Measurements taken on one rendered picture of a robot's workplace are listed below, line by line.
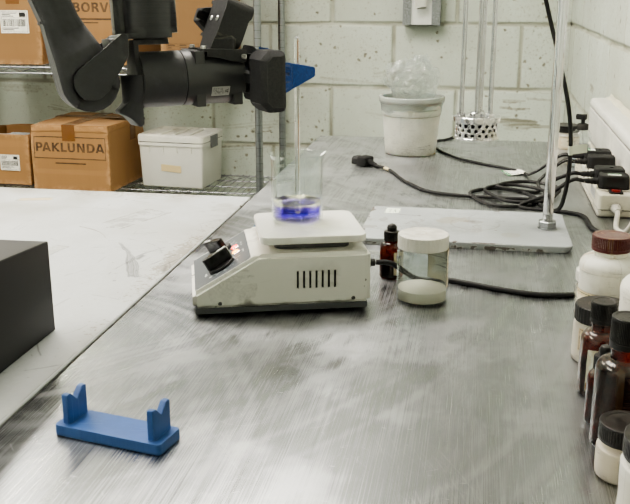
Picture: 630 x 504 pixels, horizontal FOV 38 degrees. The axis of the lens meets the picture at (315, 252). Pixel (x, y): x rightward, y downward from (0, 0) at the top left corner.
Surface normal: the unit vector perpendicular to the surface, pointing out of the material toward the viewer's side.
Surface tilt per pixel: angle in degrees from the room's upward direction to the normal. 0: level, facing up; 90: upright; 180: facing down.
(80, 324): 0
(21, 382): 0
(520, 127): 90
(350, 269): 90
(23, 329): 90
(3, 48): 89
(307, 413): 0
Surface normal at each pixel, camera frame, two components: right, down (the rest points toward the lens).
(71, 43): 0.14, -0.28
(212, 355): 0.00, -0.96
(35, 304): 0.98, 0.05
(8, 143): -0.21, 0.23
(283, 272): 0.14, 0.28
